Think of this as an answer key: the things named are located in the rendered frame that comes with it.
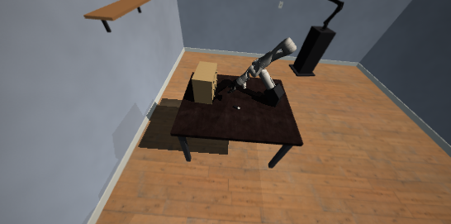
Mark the small wooden chest of drawers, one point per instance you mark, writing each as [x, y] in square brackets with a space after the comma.
[202, 82]

